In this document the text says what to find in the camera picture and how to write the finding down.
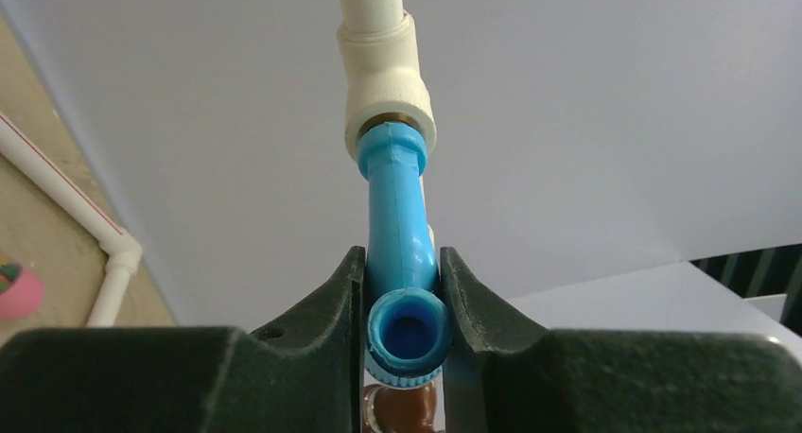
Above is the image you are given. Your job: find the pink patterned spray can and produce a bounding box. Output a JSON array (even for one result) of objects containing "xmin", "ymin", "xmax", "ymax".
[{"xmin": 1, "ymin": 252, "xmax": 44, "ymax": 320}]

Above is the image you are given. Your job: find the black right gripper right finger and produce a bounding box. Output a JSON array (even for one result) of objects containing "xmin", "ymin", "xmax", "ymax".
[{"xmin": 441, "ymin": 247, "xmax": 801, "ymax": 432}]

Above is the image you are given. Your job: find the white PVC pipe frame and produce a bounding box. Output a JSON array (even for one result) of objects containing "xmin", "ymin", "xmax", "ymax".
[{"xmin": 1, "ymin": 0, "xmax": 430, "ymax": 328}]

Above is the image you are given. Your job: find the blue faucet chrome knob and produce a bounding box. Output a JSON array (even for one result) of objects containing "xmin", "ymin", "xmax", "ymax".
[{"xmin": 357, "ymin": 122, "xmax": 452, "ymax": 390}]

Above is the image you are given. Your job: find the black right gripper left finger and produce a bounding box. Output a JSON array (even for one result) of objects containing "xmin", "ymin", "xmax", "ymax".
[{"xmin": 1, "ymin": 247, "xmax": 365, "ymax": 432}]

